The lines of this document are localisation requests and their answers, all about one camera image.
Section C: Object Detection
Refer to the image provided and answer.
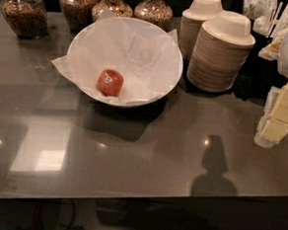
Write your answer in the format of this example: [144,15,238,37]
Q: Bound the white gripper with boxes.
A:
[254,33,288,148]

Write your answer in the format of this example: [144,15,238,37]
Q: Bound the red apple with sticker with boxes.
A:
[98,69,124,97]

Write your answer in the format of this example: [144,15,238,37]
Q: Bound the white bowl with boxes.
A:
[63,13,187,113]

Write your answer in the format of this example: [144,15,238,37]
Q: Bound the front stack paper bowls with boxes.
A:
[186,11,255,93]

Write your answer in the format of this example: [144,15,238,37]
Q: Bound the stack paper bowls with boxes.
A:
[179,0,224,60]
[186,11,255,93]

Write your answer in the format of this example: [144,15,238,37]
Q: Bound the white plastic cutlery bunch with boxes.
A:
[243,0,288,38]

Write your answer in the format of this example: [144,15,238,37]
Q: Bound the rear stack paper bowls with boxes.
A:
[179,0,224,60]

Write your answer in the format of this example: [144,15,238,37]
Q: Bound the glass cereal jar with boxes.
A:
[0,0,47,39]
[59,0,98,33]
[92,0,133,21]
[133,0,173,31]

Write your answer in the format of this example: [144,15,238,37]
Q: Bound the leftmost glass cereal jar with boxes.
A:
[0,0,47,39]

